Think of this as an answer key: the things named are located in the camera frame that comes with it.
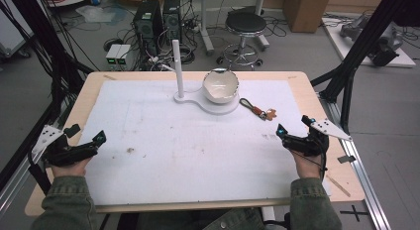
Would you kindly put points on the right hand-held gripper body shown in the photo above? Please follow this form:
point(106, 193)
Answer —
point(305, 145)

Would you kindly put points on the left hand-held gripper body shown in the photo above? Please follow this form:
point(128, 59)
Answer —
point(62, 154)

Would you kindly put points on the person's left hand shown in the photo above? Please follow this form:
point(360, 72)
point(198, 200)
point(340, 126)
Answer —
point(71, 170)

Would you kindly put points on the person's right hand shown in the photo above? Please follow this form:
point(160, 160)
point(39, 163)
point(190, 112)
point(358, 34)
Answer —
point(308, 167)

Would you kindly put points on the wooden table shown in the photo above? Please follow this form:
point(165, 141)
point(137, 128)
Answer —
point(340, 170)

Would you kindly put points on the small black tag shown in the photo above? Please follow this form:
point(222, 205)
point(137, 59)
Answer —
point(346, 159)

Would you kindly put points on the white ceramic bowl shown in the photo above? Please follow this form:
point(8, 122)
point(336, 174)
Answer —
point(220, 88)

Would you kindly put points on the white board with devices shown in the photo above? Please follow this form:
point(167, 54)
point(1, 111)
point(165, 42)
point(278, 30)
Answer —
point(346, 48)

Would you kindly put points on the white power supply box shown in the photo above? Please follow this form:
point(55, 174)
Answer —
point(123, 55)
point(112, 55)

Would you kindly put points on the white table mat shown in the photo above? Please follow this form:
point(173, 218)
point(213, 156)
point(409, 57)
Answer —
point(198, 157)

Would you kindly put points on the white desk leg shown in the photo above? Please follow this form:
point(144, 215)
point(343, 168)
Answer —
point(205, 28)
point(262, 35)

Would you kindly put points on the white stand with pole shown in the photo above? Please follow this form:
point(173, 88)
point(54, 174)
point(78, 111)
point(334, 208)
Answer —
point(179, 71)

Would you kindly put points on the cardboard box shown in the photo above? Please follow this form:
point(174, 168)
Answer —
point(305, 10)

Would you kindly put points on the black round stool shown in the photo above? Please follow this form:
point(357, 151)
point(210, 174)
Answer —
point(245, 23)

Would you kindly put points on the clear plastic bag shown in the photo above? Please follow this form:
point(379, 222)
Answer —
point(95, 14)

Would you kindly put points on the large black computer tower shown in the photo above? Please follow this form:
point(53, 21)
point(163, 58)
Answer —
point(147, 23)

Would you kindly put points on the small black computer tower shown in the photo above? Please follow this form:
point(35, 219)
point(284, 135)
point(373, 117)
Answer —
point(172, 18)

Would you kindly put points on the aluminium rail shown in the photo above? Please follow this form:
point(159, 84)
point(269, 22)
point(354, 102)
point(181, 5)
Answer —
point(13, 193)
point(366, 187)

